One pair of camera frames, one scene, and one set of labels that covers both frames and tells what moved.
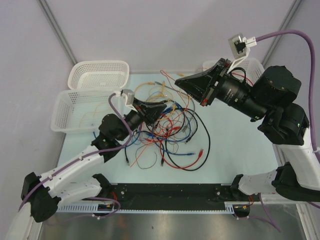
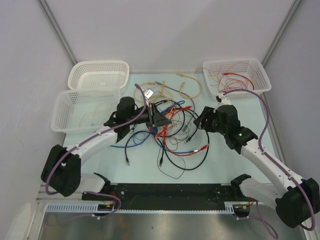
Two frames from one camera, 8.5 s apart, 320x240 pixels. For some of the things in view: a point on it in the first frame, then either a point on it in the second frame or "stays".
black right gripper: (201, 86) to (208, 113)
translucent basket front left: (80, 110) stays
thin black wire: (135, 155) to (176, 178)
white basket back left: (98, 74) stays
